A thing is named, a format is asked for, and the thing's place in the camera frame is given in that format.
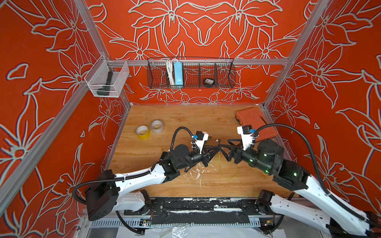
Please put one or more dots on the aluminium horizontal back bar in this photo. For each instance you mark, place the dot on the aluminium horizontal back bar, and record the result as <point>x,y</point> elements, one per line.
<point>239,62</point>

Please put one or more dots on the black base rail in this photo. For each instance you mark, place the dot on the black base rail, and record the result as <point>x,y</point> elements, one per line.
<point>203,211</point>

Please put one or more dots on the black wire basket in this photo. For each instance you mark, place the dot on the black wire basket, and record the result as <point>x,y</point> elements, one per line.
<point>161,75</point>

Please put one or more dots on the aluminium left side bar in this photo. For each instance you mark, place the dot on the aluminium left side bar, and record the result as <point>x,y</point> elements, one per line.
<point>22,172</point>

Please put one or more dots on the aluminium frame post right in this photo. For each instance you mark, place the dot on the aluminium frame post right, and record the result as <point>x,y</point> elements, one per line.
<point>306,32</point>

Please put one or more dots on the orange plastic tool case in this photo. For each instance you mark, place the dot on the orange plastic tool case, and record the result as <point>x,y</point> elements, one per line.
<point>255,117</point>

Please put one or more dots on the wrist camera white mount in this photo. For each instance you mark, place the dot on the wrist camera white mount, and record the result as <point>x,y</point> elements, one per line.
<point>247,136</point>
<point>198,141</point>

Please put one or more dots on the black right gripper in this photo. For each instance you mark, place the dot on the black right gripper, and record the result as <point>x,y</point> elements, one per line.
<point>234,150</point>

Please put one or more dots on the clear tape roll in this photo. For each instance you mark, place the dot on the clear tape roll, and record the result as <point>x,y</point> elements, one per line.
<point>157,126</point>

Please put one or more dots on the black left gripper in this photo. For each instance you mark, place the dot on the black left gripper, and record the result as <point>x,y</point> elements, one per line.
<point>207,157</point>

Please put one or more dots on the aluminium frame post left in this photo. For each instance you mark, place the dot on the aluminium frame post left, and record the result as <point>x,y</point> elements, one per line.
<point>97,40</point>

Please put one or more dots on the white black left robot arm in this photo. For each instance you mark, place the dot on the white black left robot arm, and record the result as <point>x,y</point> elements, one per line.
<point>118,192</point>

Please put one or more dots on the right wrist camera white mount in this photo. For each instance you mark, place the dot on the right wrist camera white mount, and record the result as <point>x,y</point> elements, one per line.
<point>247,136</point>

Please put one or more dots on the small black charger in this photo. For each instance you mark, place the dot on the small black charger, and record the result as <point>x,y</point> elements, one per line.
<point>208,82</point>

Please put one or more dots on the clear acrylic box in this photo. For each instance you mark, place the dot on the clear acrylic box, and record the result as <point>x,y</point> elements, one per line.
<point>97,76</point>

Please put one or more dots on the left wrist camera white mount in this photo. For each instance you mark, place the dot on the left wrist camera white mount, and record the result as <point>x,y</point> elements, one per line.
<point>198,141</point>

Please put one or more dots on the aluminium frame post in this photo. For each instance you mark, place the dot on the aluminium frame post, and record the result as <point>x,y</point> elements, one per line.
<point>306,32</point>
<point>97,40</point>

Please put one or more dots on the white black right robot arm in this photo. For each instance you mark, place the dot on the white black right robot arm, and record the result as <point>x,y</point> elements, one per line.
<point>333,216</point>

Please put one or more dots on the yellow tape roll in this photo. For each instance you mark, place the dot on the yellow tape roll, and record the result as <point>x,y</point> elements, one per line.
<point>143,132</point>

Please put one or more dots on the light blue power bank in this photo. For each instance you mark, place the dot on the light blue power bank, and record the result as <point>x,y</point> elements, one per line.
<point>178,72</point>

